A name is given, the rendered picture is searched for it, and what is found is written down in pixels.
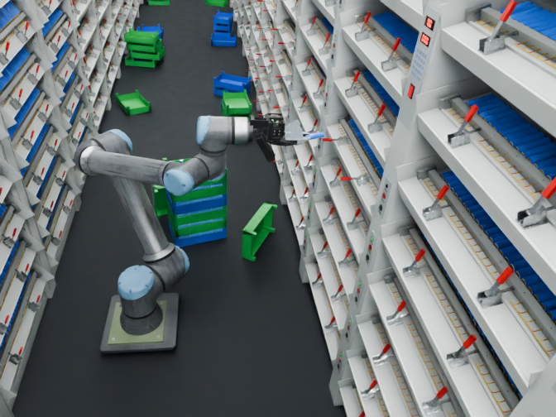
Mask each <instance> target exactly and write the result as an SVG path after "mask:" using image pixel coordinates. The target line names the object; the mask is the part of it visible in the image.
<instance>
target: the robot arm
mask: <svg viewBox="0 0 556 417"><path fill-rule="evenodd" d="M271 114H275V115H271ZM277 115H279V116H277ZM283 119H284V118H283V116H282V113H267V114H266V117H254V115H250V117H249V120H247V117H210V116H206V117H199V118H198V121H197V131H196V143H197V144H199V154H198V155H197V156H194V157H192V158H191V159H189V160H187V161H186V162H184V163H179V162H173V161H172V162H169V161H159V160H154V159H148V158H143V157H138V156H131V155H130V153H131V152H132V142H131V140H130V139H129V137H128V136H127V135H126V134H125V133H124V132H122V131H120V130H118V129H113V130H110V131H106V132H105V133H102V134H100V135H98V136H96V137H93V138H91V139H89V140H87V141H84V142H83V143H81V144H80V145H79V146H78V147H77V149H76V151H75V153H74V163H75V165H76V167H77V168H78V170H79V171H80V172H82V173H84V174H86V175H91V176H97V175H101V174H103V175H109V176H110V178H111V181H112V182H113V185H114V187H115V189H116V191H117V194H118V196H119V198H120V200H121V201H122V205H123V207H124V208H125V210H126V212H127V215H128V217H129V219H130V221H131V223H132V226H133V227H134V229H135V232H136V234H137V236H138V238H139V240H140V242H141V245H142V247H143V249H144V251H145V253H144V255H143V260H144V262H145V263H146V264H145V265H144V266H131V267H129V268H127V269H126V270H125V271H124V272H123V273H122V274H121V275H120V276H119V279H118V292H119V295H120V300H121V304H122V312H121V315H120V324H121V326H122V329H123V330H124V331H125V332H127V333H129V334H132V335H145V334H148V333H151V332H153V331H154V330H156V329H157V328H158V327H159V326H160V324H161V322H162V319H163V312H162V308H161V307H160V306H159V304H158V303H157V302H156V298H157V297H158V296H160V295H161V294H162V293H164V292H165V291H166V290H167V289H169V288H170V287H171V286H172V285H173V284H174V283H175V282H176V281H178V280H179V279H180V278H182V277H183V276H184V275H185V274H186V273H187V271H188V270H189V261H188V260H189V258H188V257H187V255H186V254H185V252H184V251H183V250H182V249H180V247H178V246H175V245H174V244H173V243H171V242H168V241H167V239H166V237H165V234H164V232H163V230H162V227H161V225H160V222H159V220H158V218H157V216H156V213H155V211H154V209H153V207H152V205H151V201H150V200H149V198H148V196H147V193H146V191H145V189H144V186H143V184H142V182H143V183H148V184H152V185H159V186H164V187H166V188H167V190H168V191H169V192H170V193H172V194H173V195H175V196H183V195H185V194H188V193H189V192H191V191H192V190H193V189H195V188H196V187H198V186H199V185H201V184H202V183H204V182H205V181H216V180H220V179H222V178H223V177H224V175H225V172H226V168H227V164H226V158H227V145H246V144H247V142H252V138H253V137H255V140H256V142H257V144H258V146H259V147H260V148H261V150H262V152H263V153H264V156H265V158H266V159H267V160H268V161H269V162H272V161H274V160H275V159H276V154H275V152H274V151H273V149H271V147H270V145H269V144H271V145H277V146H293V145H296V144H300V143H302V142H304V141H308V140H309V139H310V138H311V137H306V136H305V135H309V133H307V132H302V128H301V127H300V122H299V121H298V120H294V121H293V122H292V124H291V125H290V126H285V124H284V123H283ZM283 136H284V137H285V138H284V137H283Z"/></svg>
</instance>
